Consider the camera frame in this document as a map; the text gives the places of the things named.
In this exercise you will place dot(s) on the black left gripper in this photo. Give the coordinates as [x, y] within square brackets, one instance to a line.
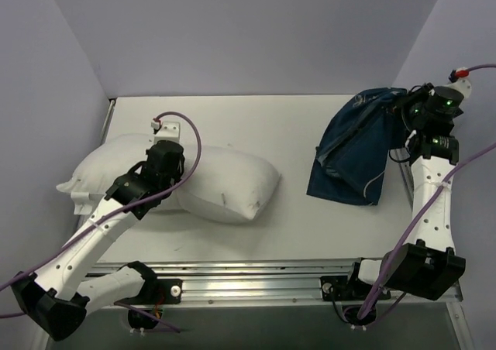
[167, 153]

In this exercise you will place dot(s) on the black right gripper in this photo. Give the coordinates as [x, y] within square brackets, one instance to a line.
[405, 104]

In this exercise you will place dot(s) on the white pillow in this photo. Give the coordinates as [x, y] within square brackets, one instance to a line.
[228, 186]

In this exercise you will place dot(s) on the blue embroidered pillowcase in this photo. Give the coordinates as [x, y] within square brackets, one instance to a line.
[351, 157]

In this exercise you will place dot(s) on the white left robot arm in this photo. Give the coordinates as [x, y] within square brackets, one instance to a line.
[57, 295]

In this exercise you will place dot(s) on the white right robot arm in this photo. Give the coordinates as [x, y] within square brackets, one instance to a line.
[424, 263]

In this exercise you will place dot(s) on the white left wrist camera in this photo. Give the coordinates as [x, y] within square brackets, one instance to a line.
[166, 131]

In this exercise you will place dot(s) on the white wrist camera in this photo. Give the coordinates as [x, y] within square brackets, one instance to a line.
[459, 81]
[166, 131]

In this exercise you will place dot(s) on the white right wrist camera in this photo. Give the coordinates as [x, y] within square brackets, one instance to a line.
[459, 81]

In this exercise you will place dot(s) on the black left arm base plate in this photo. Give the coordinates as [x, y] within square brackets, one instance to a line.
[155, 290]

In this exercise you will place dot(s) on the aluminium front rail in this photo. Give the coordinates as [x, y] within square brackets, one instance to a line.
[281, 283]

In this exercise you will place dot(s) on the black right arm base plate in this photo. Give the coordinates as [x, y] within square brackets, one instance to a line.
[341, 289]

